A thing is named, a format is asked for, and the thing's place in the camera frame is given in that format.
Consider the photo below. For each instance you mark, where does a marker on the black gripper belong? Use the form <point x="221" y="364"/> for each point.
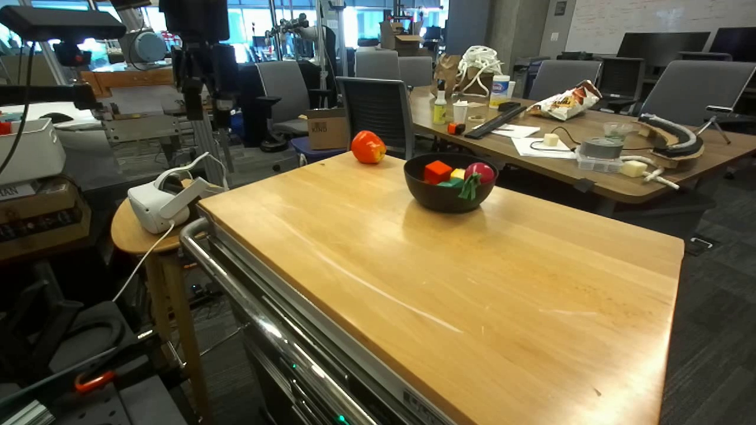
<point x="202" y="67"/>

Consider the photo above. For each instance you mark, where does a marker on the red wooden cube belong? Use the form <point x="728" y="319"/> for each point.
<point x="437" y="171"/>

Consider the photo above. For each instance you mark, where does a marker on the yellow wooden block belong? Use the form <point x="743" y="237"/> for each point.
<point x="456" y="174"/>

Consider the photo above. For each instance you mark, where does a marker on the black bowl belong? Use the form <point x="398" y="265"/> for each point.
<point x="440" y="198"/>

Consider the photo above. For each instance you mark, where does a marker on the white VR headset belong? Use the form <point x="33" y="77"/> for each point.
<point x="161" y="201"/>

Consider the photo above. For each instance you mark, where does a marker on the cardboard box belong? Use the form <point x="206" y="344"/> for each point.
<point x="327" y="130"/>

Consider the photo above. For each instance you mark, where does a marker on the round wooden stool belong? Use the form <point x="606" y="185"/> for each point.
<point x="138" y="237"/>

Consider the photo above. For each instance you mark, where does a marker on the black flat panel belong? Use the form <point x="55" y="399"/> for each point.
<point x="62" y="23"/>

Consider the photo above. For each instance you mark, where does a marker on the dark office chair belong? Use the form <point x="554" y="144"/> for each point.
<point x="378" y="108"/>

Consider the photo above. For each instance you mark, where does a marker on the white printer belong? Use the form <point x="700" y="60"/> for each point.
<point x="27" y="155"/>

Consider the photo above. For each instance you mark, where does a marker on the yellow liquid bottle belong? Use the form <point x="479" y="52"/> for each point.
<point x="440" y="109"/>

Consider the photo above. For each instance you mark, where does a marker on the small orange object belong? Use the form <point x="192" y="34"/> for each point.
<point x="454" y="128"/>

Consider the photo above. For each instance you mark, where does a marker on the large green wooden block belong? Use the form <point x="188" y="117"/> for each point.
<point x="449" y="185"/>

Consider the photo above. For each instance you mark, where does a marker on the white mesh helmet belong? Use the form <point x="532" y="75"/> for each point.
<point x="479" y="62"/>

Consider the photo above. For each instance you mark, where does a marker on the grey metal tool cart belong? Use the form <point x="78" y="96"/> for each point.
<point x="316" y="368"/>

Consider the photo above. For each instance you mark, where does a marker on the long black keyboard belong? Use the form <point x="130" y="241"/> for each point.
<point x="498" y="119"/>

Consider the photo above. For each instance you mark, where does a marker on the white paper sheet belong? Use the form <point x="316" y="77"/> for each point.
<point x="515" y="130"/>
<point x="545" y="149"/>

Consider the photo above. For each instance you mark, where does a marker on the chips bag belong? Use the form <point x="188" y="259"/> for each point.
<point x="567" y="103"/>

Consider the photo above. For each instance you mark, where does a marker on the white power adapter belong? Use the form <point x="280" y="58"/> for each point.
<point x="633" y="169"/>

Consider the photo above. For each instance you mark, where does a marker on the black monitor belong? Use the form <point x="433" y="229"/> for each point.
<point x="736" y="44"/>
<point x="662" y="45"/>

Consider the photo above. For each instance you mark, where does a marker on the curved white black device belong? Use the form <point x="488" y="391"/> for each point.
<point x="677" y="138"/>

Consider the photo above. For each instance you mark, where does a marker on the brown wooden desk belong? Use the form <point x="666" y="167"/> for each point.
<point x="677" y="157"/>

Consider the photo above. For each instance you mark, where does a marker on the black metal stand frame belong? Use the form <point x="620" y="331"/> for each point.
<point x="49" y="331"/>

